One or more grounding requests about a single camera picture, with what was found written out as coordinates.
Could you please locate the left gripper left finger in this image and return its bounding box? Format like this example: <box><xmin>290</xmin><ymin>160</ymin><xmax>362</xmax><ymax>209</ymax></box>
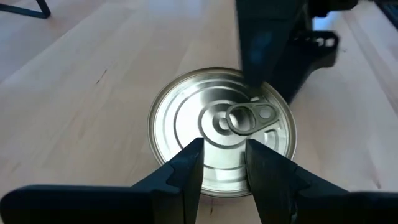
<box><xmin>0</xmin><ymin>138</ymin><xmax>205</xmax><ymax>224</ymax></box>

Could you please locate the black shelf side frame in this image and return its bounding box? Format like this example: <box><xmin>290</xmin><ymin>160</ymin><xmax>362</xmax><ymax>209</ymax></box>
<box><xmin>0</xmin><ymin>0</ymin><xmax>52</xmax><ymax>19</ymax></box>

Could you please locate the black table frame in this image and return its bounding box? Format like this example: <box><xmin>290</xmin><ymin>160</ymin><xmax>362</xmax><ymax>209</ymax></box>
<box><xmin>374</xmin><ymin>0</ymin><xmax>398</xmax><ymax>30</ymax></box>

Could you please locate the blue label tuna can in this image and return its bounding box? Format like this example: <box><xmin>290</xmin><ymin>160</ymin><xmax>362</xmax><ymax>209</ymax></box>
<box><xmin>147</xmin><ymin>67</ymin><xmax>298</xmax><ymax>198</ymax></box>

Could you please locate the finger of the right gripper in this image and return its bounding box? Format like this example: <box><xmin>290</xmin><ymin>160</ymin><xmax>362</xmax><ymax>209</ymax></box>
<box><xmin>235</xmin><ymin>0</ymin><xmax>308</xmax><ymax>88</ymax></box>
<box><xmin>270</xmin><ymin>30</ymin><xmax>340</xmax><ymax>105</ymax></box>

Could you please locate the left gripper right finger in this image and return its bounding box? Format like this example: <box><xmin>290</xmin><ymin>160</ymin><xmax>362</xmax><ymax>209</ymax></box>
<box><xmin>244</xmin><ymin>139</ymin><xmax>398</xmax><ymax>224</ymax></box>

